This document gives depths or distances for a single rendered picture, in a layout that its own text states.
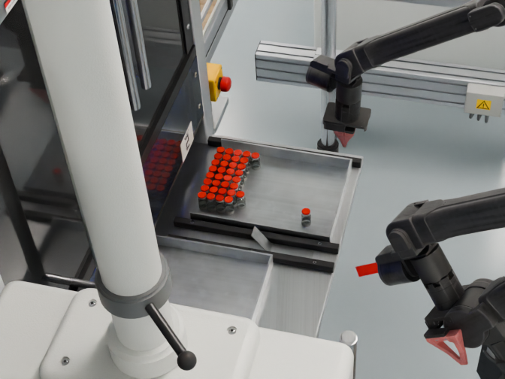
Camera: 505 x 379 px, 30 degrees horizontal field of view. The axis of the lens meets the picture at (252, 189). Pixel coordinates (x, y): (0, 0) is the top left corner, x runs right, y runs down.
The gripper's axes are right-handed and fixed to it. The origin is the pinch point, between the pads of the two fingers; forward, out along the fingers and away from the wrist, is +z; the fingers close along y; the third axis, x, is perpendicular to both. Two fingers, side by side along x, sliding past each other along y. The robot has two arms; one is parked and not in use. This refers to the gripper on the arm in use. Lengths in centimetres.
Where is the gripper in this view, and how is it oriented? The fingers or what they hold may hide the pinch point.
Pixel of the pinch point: (345, 143)
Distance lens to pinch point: 223.7
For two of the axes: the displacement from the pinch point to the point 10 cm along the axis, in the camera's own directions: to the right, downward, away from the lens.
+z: 0.2, 6.8, 7.4
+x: -2.6, 7.2, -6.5
